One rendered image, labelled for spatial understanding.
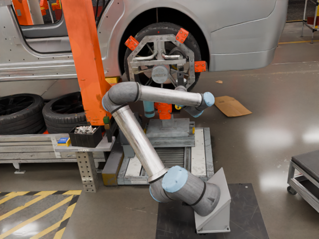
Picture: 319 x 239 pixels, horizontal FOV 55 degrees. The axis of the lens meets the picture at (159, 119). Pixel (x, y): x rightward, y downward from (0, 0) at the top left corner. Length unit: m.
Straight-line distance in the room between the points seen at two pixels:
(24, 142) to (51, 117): 0.31
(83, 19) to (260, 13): 1.37
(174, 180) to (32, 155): 1.68
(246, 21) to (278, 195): 1.38
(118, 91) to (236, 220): 0.97
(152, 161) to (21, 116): 1.65
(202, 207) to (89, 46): 1.32
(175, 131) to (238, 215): 1.22
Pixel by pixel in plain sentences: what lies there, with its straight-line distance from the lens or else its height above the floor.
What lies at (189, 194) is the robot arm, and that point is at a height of 0.54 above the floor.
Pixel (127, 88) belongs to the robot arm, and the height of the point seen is 1.03.
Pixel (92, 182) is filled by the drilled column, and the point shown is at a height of 0.10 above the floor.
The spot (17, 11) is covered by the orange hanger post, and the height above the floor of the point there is 1.16.
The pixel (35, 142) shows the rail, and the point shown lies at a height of 0.34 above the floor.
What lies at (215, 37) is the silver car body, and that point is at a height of 1.04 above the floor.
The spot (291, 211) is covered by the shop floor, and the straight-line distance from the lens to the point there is 2.41.
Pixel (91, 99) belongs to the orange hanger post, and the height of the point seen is 0.75.
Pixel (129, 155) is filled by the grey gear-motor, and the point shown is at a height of 0.10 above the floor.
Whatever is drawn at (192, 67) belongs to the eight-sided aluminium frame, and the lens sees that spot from 2.50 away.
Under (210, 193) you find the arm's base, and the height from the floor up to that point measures 0.52.
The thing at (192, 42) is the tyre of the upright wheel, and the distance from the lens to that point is 2.54.
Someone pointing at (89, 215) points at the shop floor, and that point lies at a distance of 2.43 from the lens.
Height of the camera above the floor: 1.61
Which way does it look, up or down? 27 degrees down
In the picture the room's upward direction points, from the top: 5 degrees counter-clockwise
